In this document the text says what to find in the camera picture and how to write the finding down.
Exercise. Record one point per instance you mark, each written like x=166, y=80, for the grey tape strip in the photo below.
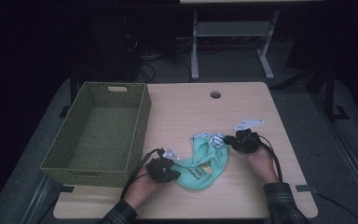
x=306, y=188

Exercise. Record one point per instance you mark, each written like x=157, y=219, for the green woven basket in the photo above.
x=105, y=124

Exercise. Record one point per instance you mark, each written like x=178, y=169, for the mint garment with striped collar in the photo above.
x=205, y=161

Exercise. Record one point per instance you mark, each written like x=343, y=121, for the white metal desk frame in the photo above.
x=230, y=28

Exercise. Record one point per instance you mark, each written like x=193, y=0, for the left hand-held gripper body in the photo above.
x=160, y=168

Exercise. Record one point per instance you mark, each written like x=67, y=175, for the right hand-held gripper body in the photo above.
x=247, y=141

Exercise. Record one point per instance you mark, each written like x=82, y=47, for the black metal frame post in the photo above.
x=329, y=93

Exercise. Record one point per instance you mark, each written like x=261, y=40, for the person's right hand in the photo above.
x=262, y=165

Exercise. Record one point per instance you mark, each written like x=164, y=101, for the person's left hand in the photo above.
x=143, y=189

